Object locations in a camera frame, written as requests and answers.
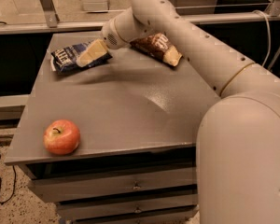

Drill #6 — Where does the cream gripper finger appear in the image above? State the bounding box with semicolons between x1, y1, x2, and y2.
77;39;109;68

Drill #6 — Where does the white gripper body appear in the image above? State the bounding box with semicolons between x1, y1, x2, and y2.
101;18;127;49

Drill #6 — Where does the blue chip bag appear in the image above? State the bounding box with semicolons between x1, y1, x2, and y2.
50;41;112;74

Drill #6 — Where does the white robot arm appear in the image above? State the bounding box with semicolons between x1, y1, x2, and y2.
101;0;280;224

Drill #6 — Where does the brown chip bag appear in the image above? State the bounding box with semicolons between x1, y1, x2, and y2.
131;33;182;67

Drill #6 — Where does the grey metal railing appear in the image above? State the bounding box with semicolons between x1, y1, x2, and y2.
0;0;280;34

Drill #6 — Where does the grey drawer cabinet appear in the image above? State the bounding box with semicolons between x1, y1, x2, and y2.
6;48;217;224

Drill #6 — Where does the red apple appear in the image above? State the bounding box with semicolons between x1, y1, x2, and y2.
43;119;80;155

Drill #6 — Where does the white cable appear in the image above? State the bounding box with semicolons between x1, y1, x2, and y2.
252;9;272;68

